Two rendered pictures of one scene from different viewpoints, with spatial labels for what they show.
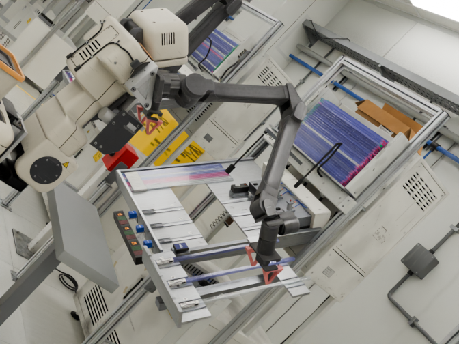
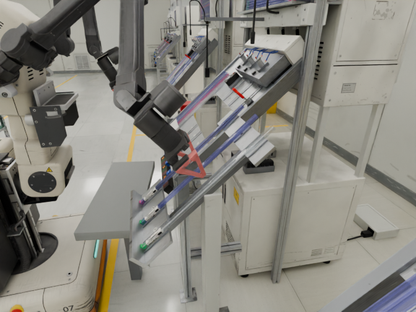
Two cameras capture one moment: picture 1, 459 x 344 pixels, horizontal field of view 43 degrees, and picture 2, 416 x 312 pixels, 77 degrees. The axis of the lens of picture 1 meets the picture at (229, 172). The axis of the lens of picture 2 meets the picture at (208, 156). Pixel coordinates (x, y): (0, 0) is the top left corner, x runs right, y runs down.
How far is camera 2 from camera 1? 1.49 m
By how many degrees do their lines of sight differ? 33
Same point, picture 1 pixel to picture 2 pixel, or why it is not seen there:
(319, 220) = (294, 52)
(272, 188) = (124, 73)
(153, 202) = not seen: hidden behind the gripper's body
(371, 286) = not seen: outside the picture
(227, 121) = not seen: hidden behind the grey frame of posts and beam
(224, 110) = (237, 32)
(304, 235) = (289, 77)
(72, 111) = (17, 134)
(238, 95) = (60, 13)
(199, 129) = (232, 56)
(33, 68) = (189, 88)
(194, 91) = (8, 48)
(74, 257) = (85, 233)
